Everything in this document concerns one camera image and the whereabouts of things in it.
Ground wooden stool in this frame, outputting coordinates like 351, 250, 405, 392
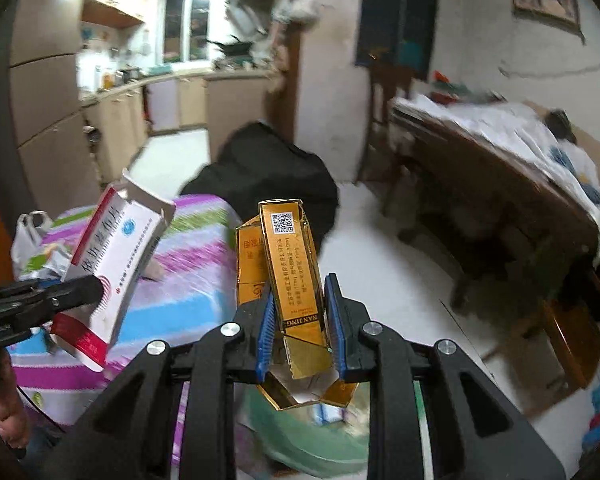
482, 297, 600, 392

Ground white red medicine box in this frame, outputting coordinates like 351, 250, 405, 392
50, 167, 177, 373

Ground person's left hand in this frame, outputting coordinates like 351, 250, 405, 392
0, 357, 30, 450

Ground striped floral tablecloth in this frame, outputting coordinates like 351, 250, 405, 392
7, 194, 261, 466

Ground kitchen window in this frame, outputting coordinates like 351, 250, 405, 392
162, 0, 231, 64

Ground beige kitchen counter cabinets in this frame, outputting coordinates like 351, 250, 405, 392
80, 71, 277, 181

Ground wooden chair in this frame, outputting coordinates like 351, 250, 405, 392
366, 62, 417, 173

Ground beige refrigerator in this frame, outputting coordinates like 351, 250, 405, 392
7, 0, 103, 216

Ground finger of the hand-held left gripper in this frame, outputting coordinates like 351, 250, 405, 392
0, 276, 105, 348

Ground white blue carton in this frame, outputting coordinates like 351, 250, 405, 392
314, 404, 347, 426

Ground green trash bin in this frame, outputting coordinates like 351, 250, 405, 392
237, 385, 371, 479

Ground wooden dining table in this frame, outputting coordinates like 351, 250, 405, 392
386, 97, 600, 321

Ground gold cigarette box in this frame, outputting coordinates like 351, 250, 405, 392
235, 199, 361, 412

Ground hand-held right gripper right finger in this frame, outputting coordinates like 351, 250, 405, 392
324, 272, 567, 480

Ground dark window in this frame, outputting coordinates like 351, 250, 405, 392
355, 0, 439, 74

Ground black frying pan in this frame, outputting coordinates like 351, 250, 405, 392
207, 36, 255, 57

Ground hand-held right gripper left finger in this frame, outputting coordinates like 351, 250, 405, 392
50, 291, 277, 480

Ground white table cloth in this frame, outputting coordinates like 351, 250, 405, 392
394, 92, 600, 262

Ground white plastic bag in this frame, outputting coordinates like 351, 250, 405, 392
11, 211, 76, 281

